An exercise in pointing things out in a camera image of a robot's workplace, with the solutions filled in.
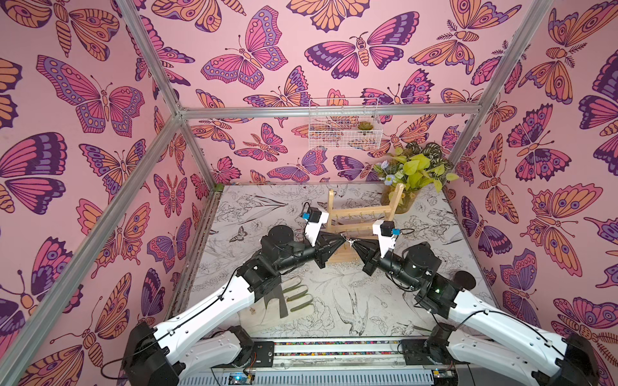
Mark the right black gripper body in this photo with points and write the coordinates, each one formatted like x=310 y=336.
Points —
x=372 y=257

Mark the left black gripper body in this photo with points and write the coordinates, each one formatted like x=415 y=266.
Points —
x=318 y=254

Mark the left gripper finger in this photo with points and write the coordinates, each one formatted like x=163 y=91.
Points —
x=332 y=239
x=338 y=253

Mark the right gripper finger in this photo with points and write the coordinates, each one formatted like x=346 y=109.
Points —
x=374 y=244
x=362 y=248

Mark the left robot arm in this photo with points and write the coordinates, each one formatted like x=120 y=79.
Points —
x=181 y=347

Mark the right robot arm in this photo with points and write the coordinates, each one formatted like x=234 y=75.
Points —
x=477 y=333

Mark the wooden jewelry display stand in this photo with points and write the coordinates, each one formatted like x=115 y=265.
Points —
x=355 y=222

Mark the white green work glove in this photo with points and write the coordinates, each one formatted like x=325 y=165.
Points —
x=288 y=302

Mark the potted green plant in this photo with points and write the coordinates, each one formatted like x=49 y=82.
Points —
x=408 y=171

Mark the small black round object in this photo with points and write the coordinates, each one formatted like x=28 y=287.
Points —
x=464 y=279

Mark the small succulent in basket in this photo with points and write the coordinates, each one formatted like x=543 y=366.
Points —
x=365 y=126

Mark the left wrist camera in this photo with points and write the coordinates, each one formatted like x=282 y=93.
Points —
x=315 y=218

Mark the white wire basket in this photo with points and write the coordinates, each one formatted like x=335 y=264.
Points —
x=333 y=126

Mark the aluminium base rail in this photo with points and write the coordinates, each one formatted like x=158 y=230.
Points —
x=368 y=361

